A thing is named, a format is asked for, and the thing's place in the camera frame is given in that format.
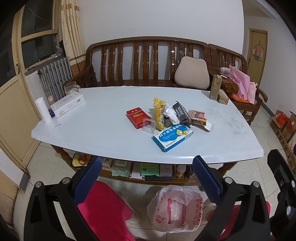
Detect small blue bottle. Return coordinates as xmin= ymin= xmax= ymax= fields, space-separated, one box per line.
xmin=48 ymin=108 xmax=55 ymax=118

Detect beige cushion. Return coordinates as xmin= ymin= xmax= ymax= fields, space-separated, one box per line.
xmin=174 ymin=56 xmax=210 ymax=90

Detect small brown carton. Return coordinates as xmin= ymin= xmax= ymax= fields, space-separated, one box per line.
xmin=217 ymin=89 xmax=229 ymax=105

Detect yellow framed door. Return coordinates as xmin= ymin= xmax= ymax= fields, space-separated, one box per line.
xmin=1 ymin=1 xmax=61 ymax=171

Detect long white box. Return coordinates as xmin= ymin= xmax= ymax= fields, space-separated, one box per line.
xmin=50 ymin=91 xmax=85 ymax=118

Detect white paper roll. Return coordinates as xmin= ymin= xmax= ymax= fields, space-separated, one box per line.
xmin=35 ymin=97 xmax=60 ymax=128

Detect dark red patterned box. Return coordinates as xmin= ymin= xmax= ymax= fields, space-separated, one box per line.
xmin=188 ymin=110 xmax=207 ymax=126

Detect green wipes pack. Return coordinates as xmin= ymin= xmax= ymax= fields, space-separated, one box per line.
xmin=111 ymin=159 xmax=132 ymax=178

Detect light green pack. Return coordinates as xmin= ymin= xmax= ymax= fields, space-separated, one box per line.
xmin=139 ymin=163 xmax=159 ymax=176

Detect pink plastic bag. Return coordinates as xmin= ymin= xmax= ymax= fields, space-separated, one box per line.
xmin=220 ymin=65 xmax=257 ymax=104

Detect tall green brown carton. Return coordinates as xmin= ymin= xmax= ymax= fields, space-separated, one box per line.
xmin=209 ymin=74 xmax=222 ymax=100

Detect blue white medicine box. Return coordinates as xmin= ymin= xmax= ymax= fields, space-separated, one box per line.
xmin=152 ymin=124 xmax=194 ymax=152

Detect person's red trousers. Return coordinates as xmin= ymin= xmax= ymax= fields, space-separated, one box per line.
xmin=77 ymin=180 xmax=271 ymax=241

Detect beige curtain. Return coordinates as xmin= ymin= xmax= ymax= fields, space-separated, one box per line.
xmin=60 ymin=0 xmax=86 ymax=75

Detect wooden armchair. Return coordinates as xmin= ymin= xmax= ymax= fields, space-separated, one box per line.
xmin=209 ymin=44 xmax=268 ymax=124

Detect white tissue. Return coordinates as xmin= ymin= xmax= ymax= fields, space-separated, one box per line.
xmin=163 ymin=103 xmax=180 ymax=125

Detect white coffee table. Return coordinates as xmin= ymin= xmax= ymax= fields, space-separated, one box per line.
xmin=31 ymin=85 xmax=265 ymax=186

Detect grey radiator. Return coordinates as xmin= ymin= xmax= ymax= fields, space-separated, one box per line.
xmin=38 ymin=57 xmax=73 ymax=101

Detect red cigarette pack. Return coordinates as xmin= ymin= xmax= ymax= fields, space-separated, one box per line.
xmin=126 ymin=108 xmax=151 ymax=129

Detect yellow snack bag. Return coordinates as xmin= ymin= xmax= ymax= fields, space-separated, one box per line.
xmin=154 ymin=98 xmax=166 ymax=131

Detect yellow far door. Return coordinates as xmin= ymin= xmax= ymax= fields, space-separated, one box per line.
xmin=247 ymin=29 xmax=268 ymax=86

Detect wooden bench sofa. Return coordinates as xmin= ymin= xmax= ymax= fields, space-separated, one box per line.
xmin=67 ymin=36 xmax=214 ymax=88

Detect white red plastic bag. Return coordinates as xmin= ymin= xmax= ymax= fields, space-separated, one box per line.
xmin=147 ymin=185 xmax=204 ymax=233

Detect dark grey small carton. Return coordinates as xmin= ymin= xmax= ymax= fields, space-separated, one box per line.
xmin=173 ymin=101 xmax=193 ymax=128

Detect glass mug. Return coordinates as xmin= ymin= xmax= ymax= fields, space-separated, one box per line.
xmin=64 ymin=81 xmax=80 ymax=95

